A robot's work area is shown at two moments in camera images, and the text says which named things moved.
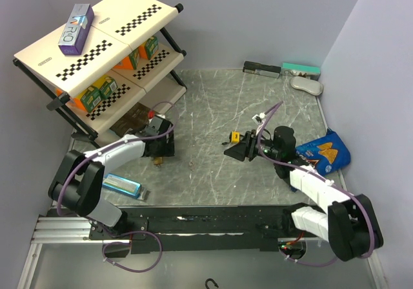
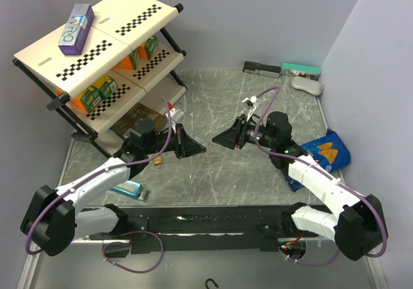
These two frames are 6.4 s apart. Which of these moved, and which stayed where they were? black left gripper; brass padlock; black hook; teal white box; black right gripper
Moved: black right gripper; black left gripper
Stayed: black hook; brass padlock; teal white box
